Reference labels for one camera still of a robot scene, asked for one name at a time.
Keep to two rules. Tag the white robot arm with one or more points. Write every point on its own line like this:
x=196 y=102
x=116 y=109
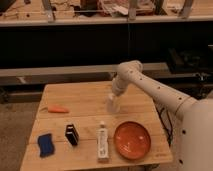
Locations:
x=196 y=115

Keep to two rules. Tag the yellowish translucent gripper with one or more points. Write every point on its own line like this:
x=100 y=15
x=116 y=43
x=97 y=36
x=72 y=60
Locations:
x=113 y=100

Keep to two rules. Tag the long metal workbench shelf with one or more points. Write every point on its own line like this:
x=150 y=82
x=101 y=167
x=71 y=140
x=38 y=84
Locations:
x=47 y=75

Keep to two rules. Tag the wooden folding table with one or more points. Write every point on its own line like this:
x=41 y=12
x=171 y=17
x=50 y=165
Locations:
x=86 y=103

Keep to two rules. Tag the white glue tube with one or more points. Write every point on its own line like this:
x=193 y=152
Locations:
x=102 y=142

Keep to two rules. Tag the blue sponge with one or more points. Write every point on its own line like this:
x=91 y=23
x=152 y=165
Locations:
x=45 y=145

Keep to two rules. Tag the orange round plate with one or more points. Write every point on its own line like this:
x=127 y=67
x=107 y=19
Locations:
x=132 y=140

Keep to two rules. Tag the black eraser block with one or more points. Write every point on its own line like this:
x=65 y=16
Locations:
x=72 y=134

